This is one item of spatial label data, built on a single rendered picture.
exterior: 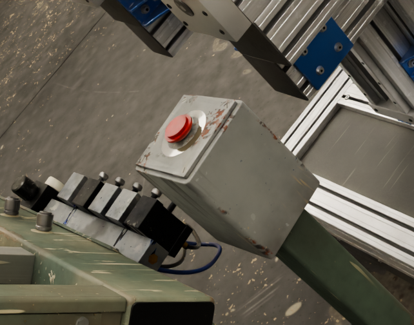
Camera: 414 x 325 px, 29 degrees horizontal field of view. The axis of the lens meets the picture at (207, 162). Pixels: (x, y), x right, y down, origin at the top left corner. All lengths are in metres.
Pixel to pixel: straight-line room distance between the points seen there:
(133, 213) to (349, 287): 0.35
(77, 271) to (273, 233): 0.24
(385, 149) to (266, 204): 0.91
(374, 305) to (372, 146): 0.75
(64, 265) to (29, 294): 0.18
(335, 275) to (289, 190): 0.18
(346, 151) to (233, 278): 0.53
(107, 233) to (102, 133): 1.99
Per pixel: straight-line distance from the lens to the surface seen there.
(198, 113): 0.96
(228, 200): 0.93
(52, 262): 1.06
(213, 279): 2.29
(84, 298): 0.86
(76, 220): 1.42
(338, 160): 1.92
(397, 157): 1.82
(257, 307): 2.12
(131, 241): 1.26
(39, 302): 0.84
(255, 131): 0.94
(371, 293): 1.17
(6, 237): 1.20
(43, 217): 1.22
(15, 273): 1.10
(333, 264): 1.11
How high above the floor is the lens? 1.40
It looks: 32 degrees down
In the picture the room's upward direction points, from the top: 47 degrees counter-clockwise
